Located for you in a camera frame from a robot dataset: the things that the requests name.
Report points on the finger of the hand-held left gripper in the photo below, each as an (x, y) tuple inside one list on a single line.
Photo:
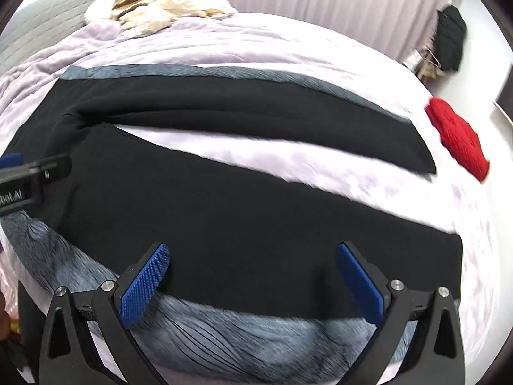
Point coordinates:
[(54, 167), (10, 159)]

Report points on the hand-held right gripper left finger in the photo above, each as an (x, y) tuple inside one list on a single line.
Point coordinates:
[(144, 284)]

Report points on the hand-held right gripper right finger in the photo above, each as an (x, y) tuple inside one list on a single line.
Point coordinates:
[(360, 284)]

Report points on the black pants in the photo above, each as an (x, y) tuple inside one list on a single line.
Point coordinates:
[(240, 228)]

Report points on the clear pink plastic bag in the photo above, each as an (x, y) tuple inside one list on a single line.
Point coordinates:
[(10, 288)]

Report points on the blue-grey patterned blanket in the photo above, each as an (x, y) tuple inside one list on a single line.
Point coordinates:
[(240, 339)]

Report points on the grey quilted headboard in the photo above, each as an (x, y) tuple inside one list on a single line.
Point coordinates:
[(40, 20)]

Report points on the red knit garment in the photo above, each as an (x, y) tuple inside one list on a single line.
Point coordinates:
[(459, 140)]

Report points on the cream satin cloth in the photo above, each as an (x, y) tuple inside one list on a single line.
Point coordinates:
[(160, 18)]

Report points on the beige cloth heap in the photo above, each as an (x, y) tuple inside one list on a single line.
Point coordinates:
[(431, 74)]

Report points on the white pillow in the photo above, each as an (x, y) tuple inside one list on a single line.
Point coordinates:
[(216, 2)]

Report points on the clothes hanger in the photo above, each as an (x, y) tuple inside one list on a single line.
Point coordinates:
[(433, 57)]

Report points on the bed with lilac cover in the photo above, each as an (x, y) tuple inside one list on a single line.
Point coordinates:
[(280, 44)]

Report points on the black hanging jacket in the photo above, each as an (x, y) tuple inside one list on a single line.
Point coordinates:
[(451, 40)]

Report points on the pale pleated curtain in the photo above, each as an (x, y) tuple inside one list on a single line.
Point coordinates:
[(368, 8)]

